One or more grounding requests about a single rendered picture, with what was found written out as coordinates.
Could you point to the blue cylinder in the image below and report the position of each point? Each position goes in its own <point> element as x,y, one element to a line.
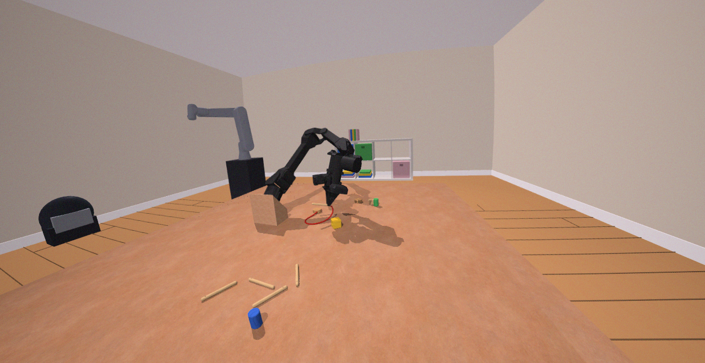
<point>255,318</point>

